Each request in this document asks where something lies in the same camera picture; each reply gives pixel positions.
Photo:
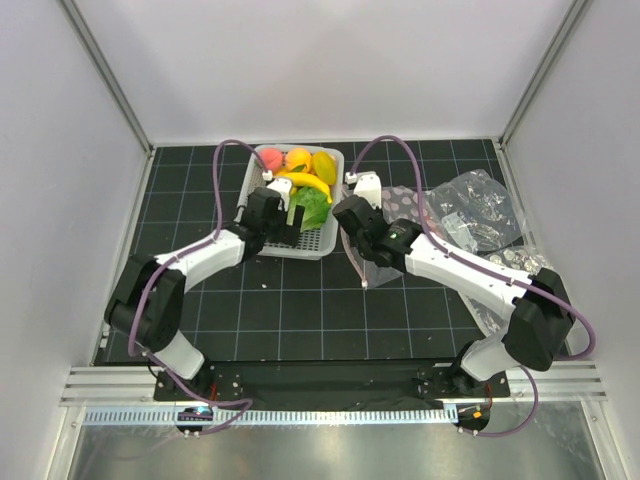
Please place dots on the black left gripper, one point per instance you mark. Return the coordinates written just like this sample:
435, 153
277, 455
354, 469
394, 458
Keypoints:
287, 234

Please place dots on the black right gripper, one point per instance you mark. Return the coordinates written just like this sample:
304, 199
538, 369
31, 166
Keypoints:
378, 211

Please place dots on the green lettuce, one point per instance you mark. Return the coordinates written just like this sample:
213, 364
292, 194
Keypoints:
316, 208

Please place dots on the pink dotted zip bag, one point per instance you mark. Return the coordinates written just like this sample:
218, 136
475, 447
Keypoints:
402, 206

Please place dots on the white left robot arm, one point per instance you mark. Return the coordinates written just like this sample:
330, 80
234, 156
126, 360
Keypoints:
147, 302

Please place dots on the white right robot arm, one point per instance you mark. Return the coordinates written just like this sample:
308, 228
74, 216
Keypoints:
536, 307

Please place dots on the orange zipper clear bag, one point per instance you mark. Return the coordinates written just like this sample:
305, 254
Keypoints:
475, 212

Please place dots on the yellow banana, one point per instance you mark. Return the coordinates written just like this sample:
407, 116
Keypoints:
300, 180

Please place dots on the white perforated plastic basket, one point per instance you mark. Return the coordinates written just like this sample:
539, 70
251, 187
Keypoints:
311, 244

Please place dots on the orange yellow peach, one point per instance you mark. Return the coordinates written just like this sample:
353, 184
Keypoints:
298, 160

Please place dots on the pink peach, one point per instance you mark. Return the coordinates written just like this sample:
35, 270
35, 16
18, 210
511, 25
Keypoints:
272, 158

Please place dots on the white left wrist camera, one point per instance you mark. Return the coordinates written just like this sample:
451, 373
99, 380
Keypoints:
280, 184

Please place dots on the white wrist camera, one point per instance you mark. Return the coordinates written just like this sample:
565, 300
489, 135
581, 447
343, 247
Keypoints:
366, 185
280, 184

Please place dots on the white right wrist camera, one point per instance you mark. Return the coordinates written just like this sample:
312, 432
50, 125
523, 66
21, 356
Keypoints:
366, 185

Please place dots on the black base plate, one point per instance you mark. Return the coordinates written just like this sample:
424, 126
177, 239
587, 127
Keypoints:
340, 385

